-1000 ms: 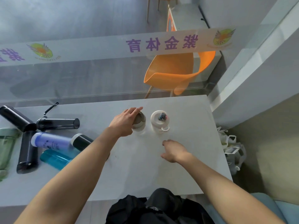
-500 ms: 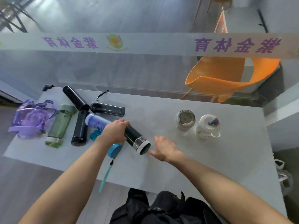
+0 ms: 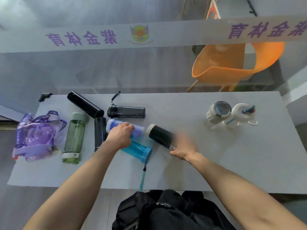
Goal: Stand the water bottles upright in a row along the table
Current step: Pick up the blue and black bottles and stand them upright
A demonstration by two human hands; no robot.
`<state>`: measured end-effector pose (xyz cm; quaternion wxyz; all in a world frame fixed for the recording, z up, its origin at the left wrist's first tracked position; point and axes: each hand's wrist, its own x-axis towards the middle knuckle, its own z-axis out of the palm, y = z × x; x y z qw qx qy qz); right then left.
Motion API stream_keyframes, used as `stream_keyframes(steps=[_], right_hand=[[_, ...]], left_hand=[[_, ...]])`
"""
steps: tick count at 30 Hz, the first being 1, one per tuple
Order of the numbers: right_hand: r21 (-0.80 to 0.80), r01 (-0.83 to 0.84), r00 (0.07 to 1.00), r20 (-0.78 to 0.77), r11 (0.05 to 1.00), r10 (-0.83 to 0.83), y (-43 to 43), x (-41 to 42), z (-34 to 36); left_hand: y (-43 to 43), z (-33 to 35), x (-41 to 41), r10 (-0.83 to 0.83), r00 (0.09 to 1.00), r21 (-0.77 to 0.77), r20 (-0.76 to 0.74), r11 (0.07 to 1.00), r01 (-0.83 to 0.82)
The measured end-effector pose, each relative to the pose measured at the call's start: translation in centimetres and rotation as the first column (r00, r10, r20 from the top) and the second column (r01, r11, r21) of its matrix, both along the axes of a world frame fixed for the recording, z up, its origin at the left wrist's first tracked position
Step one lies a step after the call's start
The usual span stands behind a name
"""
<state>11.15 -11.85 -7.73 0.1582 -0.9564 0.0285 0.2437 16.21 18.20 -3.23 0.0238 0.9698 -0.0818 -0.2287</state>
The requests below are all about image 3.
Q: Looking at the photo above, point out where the person's right hand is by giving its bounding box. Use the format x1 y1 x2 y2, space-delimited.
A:
169 133 202 162

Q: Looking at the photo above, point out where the person's left hand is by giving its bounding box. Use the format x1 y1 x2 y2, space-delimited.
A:
104 122 136 151

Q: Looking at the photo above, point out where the white purple bottle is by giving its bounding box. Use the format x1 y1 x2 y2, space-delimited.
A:
106 119 145 139

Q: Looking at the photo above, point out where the dark smoky bottle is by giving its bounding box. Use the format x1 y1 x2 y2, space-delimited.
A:
94 117 108 152

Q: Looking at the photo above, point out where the teal blue bottle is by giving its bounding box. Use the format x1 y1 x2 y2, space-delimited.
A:
121 140 153 192

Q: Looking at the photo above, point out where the dark bottle with strap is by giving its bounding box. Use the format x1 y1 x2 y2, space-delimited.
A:
107 91 146 119

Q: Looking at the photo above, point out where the black bottle white band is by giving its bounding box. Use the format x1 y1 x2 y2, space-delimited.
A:
146 124 177 150

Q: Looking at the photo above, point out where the green transparent bottle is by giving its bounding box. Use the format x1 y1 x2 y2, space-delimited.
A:
62 112 90 165

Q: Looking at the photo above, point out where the slim black thermos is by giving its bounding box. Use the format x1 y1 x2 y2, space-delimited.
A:
67 91 105 119

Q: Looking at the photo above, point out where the grey lid clear bottle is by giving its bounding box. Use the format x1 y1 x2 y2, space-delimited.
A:
206 101 232 128

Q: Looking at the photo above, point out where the white bottle teal straw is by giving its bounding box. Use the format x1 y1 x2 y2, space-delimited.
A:
224 103 259 129

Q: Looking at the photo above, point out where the purple transparent kids bottle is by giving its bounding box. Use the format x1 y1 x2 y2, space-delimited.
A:
12 110 67 162

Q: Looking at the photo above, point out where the person's left forearm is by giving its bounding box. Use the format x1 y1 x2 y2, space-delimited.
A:
23 141 120 230

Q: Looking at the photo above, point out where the person's right forearm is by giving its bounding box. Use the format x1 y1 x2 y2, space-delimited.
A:
186 152 307 230

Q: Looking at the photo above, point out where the person's black clothing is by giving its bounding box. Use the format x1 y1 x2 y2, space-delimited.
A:
112 189 237 230

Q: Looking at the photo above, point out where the grey table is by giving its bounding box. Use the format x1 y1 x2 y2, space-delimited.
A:
7 91 307 195

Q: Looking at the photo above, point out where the orange plastic chair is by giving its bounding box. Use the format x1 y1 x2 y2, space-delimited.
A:
186 42 285 93

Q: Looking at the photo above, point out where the frosted glass banner strip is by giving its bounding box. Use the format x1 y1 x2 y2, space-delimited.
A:
0 14 307 53

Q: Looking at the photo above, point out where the brown wooden chair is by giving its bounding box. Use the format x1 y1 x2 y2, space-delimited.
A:
181 0 196 15

